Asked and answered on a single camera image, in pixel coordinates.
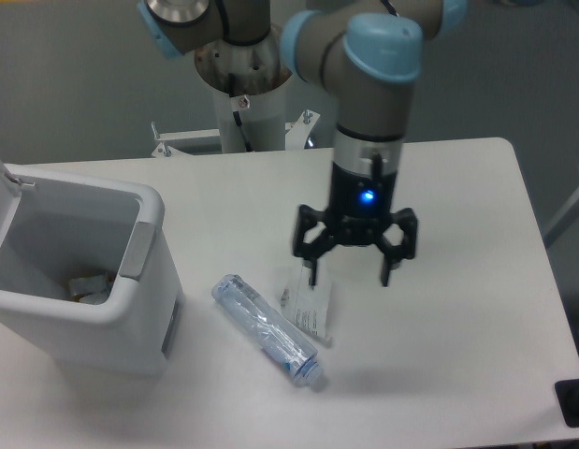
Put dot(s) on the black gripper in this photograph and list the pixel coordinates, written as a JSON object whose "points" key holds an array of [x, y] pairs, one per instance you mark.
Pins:
{"points": [[358, 213]]}

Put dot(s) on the white push-lid trash can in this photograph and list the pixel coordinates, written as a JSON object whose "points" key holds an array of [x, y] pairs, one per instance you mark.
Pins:
{"points": [[86, 274]]}

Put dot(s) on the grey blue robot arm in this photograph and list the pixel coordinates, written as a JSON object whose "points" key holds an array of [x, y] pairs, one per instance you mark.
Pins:
{"points": [[366, 54]]}

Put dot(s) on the trash inside the can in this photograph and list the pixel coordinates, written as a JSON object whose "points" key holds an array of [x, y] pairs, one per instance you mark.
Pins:
{"points": [[91, 290]]}

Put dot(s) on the white plastic wrapper bag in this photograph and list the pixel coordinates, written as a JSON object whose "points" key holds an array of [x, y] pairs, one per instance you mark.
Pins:
{"points": [[306, 306]]}

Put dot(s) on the clear crushed plastic bottle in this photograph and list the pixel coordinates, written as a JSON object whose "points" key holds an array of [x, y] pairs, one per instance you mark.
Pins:
{"points": [[262, 323]]}

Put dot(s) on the white furniture leg right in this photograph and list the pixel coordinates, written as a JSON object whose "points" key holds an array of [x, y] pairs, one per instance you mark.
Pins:
{"points": [[562, 219]]}

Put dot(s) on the black table edge clamp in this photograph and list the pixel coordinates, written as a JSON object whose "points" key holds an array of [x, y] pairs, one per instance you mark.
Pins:
{"points": [[568, 398]]}

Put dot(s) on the white metal mounting frame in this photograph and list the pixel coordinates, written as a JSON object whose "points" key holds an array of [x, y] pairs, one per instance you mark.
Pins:
{"points": [[297, 135]]}

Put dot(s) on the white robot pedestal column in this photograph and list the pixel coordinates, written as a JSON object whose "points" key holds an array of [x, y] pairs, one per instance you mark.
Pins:
{"points": [[248, 86]]}

